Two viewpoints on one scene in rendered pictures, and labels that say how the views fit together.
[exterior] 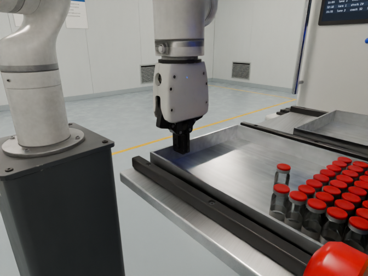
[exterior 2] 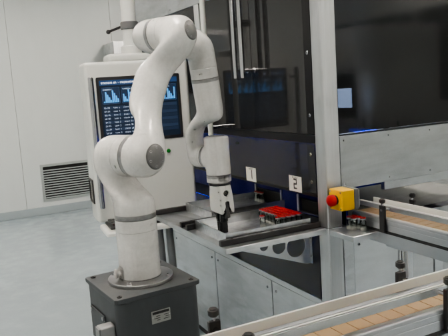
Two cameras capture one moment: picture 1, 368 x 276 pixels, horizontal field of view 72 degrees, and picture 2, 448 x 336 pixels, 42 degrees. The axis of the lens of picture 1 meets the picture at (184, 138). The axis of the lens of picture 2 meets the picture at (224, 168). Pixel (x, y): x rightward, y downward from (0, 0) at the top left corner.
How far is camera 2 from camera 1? 1.91 m
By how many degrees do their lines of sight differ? 73
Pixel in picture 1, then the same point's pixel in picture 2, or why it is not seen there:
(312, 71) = not seen: hidden behind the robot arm
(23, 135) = (156, 267)
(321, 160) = (244, 217)
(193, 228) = (278, 239)
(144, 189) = (247, 245)
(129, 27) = not seen: outside the picture
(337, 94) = not seen: hidden behind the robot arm
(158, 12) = (223, 163)
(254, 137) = (209, 223)
